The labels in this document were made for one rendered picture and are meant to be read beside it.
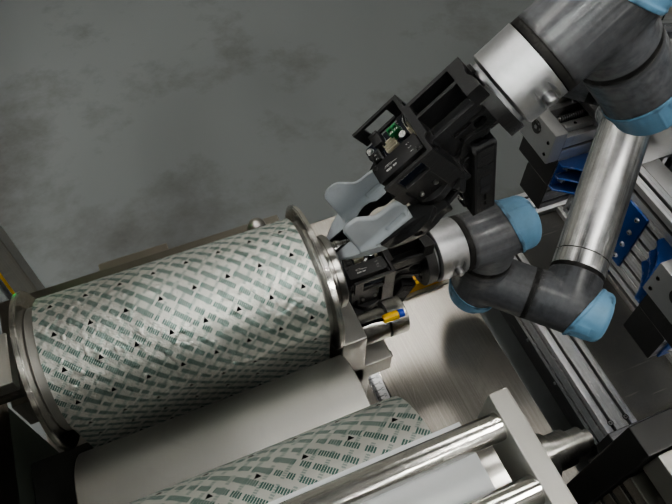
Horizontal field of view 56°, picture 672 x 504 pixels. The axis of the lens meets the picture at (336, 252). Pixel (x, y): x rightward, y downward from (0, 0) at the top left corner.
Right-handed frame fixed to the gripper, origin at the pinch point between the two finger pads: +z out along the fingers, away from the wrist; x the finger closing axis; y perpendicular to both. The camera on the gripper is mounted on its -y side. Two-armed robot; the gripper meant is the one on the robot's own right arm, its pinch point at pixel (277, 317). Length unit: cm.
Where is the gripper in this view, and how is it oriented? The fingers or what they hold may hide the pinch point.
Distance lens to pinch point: 78.6
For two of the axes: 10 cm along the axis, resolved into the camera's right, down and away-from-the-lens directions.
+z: -9.2, 3.1, -2.2
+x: 3.8, 7.5, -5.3
